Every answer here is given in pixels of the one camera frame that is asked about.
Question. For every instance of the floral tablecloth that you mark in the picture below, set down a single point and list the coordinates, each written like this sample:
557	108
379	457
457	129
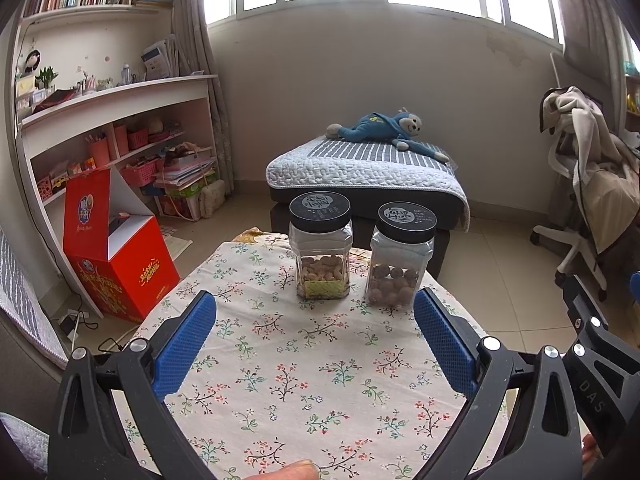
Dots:
310	360

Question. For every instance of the small green plant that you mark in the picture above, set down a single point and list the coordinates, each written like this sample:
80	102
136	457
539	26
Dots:
46	77

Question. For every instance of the white office chair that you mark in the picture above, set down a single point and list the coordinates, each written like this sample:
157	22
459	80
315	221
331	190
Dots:
575	240

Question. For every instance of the white power strip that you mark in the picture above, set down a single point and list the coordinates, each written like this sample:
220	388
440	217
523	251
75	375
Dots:
75	322

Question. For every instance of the small doll figure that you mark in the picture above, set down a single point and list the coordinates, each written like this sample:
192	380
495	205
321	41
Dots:
31	62

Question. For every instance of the red gift box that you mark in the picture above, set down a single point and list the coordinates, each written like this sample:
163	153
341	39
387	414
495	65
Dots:
125	275

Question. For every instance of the white bookshelf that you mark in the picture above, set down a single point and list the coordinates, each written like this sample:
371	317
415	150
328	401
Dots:
120	90

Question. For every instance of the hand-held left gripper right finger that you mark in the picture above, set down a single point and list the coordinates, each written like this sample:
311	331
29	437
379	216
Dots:
445	342

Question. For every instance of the person's right hand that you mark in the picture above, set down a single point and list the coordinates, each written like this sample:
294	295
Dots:
591	447

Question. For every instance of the pink pencil cup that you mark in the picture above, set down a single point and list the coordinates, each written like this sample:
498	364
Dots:
99	152

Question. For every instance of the dark ottoman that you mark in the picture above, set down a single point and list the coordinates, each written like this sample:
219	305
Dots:
280	215

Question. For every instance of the grey curtain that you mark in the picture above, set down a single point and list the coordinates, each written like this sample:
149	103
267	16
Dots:
197	60

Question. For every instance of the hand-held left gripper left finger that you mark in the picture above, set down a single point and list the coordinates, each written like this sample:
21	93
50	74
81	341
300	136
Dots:
185	345

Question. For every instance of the clear jar of brown nuts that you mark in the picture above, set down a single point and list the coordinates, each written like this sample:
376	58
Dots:
400	270

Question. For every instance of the grey striped quilt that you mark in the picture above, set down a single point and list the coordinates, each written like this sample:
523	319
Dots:
365	170

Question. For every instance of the clear jar of cashews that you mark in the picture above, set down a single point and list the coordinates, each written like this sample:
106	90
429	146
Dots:
320	260

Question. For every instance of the white fabric bag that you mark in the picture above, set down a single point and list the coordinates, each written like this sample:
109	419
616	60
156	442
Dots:
212	200

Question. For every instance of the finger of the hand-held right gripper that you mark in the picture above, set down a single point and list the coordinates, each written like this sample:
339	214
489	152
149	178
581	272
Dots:
595	320
636	287

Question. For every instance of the person's left hand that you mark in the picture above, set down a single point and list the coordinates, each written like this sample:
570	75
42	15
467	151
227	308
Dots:
295	471

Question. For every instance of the pink plastic basket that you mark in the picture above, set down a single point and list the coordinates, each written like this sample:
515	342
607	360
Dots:
142	174

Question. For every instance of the blue monkey plush toy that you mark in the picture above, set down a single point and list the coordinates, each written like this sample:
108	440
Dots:
380	127

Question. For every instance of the grey quilted cover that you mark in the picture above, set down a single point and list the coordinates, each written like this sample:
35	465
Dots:
25	305

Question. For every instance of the pile of papers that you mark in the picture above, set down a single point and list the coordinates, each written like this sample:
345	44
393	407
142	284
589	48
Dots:
185	170

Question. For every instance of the clothes draped on chair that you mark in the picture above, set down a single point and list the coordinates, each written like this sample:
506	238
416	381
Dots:
600	170

